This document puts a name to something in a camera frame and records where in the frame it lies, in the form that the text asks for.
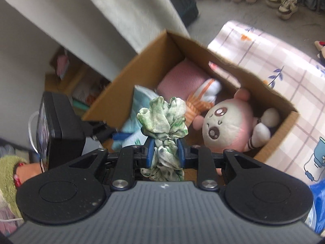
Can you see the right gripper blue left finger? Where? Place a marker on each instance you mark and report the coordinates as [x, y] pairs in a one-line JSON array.
[[149, 145]]

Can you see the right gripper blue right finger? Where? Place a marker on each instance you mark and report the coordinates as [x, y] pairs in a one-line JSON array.
[[181, 153]]

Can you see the green floral scrunchie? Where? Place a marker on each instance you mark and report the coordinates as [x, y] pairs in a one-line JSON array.
[[164, 122]]

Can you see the light blue checkered towel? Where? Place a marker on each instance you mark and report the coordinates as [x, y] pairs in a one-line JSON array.
[[130, 133]]

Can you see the pink white plush doll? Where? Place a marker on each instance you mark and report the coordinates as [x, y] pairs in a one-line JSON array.
[[230, 124]]

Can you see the brown cardboard box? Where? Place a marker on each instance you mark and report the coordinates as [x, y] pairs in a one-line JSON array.
[[159, 57]]

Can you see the grey sofa cover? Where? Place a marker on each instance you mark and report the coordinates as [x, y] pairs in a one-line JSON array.
[[105, 34]]

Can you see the plaid patterned tablecloth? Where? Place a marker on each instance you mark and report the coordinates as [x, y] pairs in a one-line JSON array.
[[295, 76]]

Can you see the blue white tissue pack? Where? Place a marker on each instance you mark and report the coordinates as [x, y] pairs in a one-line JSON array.
[[315, 218]]

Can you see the green white sneaker pair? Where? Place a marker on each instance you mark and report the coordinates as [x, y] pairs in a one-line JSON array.
[[285, 8]]

